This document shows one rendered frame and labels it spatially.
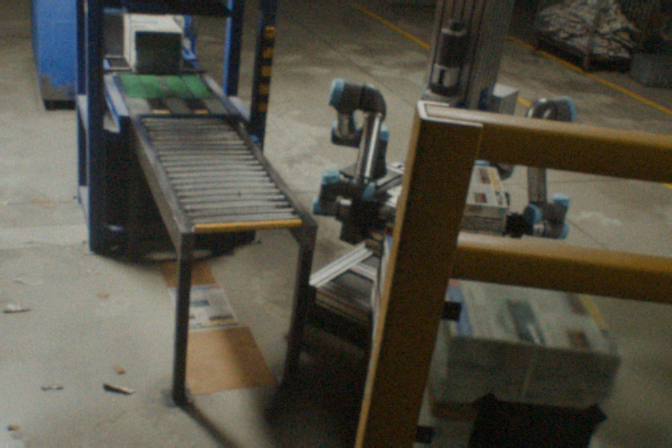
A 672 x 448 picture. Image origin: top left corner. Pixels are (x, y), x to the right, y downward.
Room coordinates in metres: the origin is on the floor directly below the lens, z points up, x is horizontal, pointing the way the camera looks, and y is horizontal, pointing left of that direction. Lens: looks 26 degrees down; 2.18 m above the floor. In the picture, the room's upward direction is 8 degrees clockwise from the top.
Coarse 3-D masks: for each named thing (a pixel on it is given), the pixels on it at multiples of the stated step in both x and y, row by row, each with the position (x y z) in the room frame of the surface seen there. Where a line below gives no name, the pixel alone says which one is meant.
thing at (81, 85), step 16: (80, 0) 4.32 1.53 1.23; (80, 16) 4.32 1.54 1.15; (80, 32) 4.32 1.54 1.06; (80, 48) 4.32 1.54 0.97; (80, 64) 4.32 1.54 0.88; (80, 80) 4.32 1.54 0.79; (80, 128) 4.32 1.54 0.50; (80, 144) 4.32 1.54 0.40; (80, 160) 4.32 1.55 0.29; (80, 176) 4.32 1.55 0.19
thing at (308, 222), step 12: (228, 120) 3.96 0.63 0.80; (240, 132) 3.79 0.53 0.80; (252, 144) 3.65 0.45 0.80; (264, 156) 3.51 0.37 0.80; (264, 168) 3.36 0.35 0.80; (276, 180) 3.24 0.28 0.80; (288, 192) 3.13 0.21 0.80; (300, 204) 3.02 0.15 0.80; (300, 216) 2.91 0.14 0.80; (288, 228) 3.01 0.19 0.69; (300, 228) 2.88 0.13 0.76; (312, 228) 2.84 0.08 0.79; (300, 240) 2.87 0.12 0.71; (312, 240) 2.84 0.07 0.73
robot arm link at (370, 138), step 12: (372, 84) 3.16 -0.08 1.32; (372, 96) 3.09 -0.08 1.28; (372, 108) 3.07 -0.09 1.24; (384, 108) 3.09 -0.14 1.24; (372, 120) 3.05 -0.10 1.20; (384, 120) 3.09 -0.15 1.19; (372, 132) 3.02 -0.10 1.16; (360, 144) 3.01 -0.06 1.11; (372, 144) 2.99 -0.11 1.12; (360, 156) 2.96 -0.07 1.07; (372, 156) 2.97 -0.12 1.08; (360, 168) 2.93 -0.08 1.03; (372, 168) 2.95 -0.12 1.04; (348, 180) 2.90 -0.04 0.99; (360, 180) 2.90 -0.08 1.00; (348, 192) 2.87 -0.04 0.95; (360, 192) 2.87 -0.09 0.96; (372, 192) 2.87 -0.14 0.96
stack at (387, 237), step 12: (384, 228) 2.85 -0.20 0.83; (384, 240) 2.75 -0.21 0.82; (384, 252) 2.72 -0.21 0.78; (384, 264) 2.64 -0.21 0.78; (384, 276) 2.58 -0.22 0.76; (372, 300) 2.80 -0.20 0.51; (372, 312) 2.73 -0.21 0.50; (372, 324) 2.71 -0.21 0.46; (372, 336) 2.64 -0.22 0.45; (360, 372) 2.82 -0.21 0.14; (360, 384) 2.76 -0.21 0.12; (360, 396) 2.66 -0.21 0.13; (360, 408) 2.61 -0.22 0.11
